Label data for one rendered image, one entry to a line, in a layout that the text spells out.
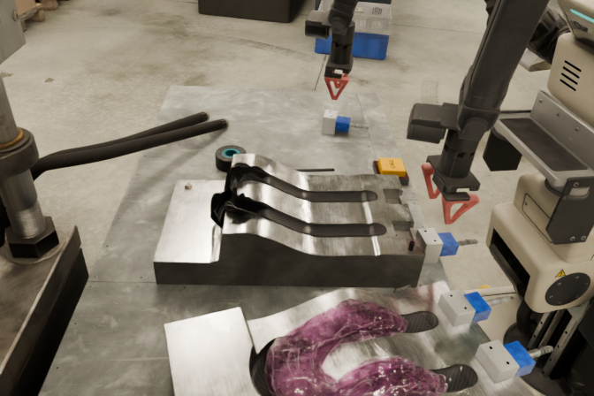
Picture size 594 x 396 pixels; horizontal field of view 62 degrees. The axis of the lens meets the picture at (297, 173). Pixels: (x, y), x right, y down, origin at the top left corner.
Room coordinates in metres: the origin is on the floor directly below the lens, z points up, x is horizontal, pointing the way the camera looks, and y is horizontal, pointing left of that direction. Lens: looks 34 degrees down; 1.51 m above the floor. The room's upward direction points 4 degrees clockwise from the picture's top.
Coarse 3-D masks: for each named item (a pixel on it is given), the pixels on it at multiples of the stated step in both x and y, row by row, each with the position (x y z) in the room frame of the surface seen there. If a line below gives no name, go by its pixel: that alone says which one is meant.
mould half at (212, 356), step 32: (352, 288) 0.58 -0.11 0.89; (416, 288) 0.62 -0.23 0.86; (448, 288) 0.63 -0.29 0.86; (192, 320) 0.48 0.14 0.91; (224, 320) 0.48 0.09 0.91; (256, 320) 0.52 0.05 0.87; (288, 320) 0.52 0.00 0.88; (448, 320) 0.56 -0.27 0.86; (192, 352) 0.42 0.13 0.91; (224, 352) 0.43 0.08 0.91; (256, 352) 0.46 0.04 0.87; (352, 352) 0.45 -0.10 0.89; (384, 352) 0.46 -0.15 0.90; (416, 352) 0.48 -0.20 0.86; (448, 352) 0.49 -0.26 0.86; (192, 384) 0.37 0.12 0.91; (224, 384) 0.38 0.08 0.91; (480, 384) 0.44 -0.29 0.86; (512, 384) 0.44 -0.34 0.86
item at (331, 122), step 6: (324, 114) 1.27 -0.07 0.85; (330, 114) 1.28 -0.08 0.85; (336, 114) 1.28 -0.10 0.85; (324, 120) 1.26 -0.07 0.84; (330, 120) 1.26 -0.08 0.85; (336, 120) 1.27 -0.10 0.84; (342, 120) 1.27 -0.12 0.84; (348, 120) 1.27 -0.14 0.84; (324, 126) 1.26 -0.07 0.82; (330, 126) 1.26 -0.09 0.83; (336, 126) 1.26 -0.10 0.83; (342, 126) 1.25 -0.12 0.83; (348, 126) 1.25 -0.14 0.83; (354, 126) 1.26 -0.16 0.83; (360, 126) 1.26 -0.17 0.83; (366, 126) 1.26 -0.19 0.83; (324, 132) 1.26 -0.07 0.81; (330, 132) 1.26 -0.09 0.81
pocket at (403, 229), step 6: (396, 222) 0.77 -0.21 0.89; (402, 222) 0.77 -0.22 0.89; (408, 222) 0.77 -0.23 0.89; (396, 228) 0.77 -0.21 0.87; (402, 228) 0.77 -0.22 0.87; (408, 228) 0.77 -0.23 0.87; (396, 234) 0.76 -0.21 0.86; (402, 234) 0.76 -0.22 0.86; (408, 234) 0.76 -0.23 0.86; (414, 234) 0.75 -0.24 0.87
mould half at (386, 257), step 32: (256, 160) 0.89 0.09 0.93; (192, 192) 0.86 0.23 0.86; (256, 192) 0.77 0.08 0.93; (192, 224) 0.75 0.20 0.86; (224, 224) 0.67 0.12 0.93; (256, 224) 0.68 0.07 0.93; (384, 224) 0.76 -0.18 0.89; (160, 256) 0.65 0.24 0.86; (192, 256) 0.66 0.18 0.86; (224, 256) 0.65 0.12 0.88; (256, 256) 0.65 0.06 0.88; (288, 256) 0.66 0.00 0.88; (320, 256) 0.66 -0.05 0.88; (352, 256) 0.67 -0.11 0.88; (384, 256) 0.67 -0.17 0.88; (416, 256) 0.67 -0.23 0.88
